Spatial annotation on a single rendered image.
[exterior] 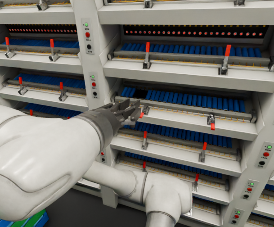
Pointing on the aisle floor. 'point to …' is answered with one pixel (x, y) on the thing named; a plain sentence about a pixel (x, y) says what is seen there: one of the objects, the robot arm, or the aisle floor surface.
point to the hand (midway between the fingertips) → (130, 105)
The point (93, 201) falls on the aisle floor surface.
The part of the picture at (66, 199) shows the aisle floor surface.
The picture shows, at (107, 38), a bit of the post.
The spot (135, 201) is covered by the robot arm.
